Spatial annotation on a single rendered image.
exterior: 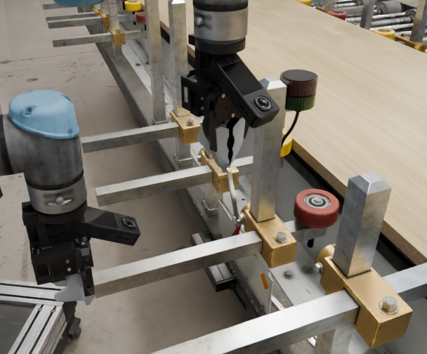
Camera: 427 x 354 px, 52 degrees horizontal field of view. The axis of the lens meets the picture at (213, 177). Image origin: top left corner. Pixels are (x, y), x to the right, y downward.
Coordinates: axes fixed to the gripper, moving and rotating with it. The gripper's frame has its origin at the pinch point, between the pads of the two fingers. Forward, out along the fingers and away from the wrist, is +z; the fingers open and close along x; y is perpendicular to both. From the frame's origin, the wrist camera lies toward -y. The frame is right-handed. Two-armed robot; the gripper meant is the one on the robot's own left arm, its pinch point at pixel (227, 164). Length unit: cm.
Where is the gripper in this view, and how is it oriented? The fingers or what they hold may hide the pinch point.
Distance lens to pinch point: 71.9
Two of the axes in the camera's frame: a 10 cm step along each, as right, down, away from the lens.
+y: -6.6, -4.2, 6.3
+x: -7.5, 3.6, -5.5
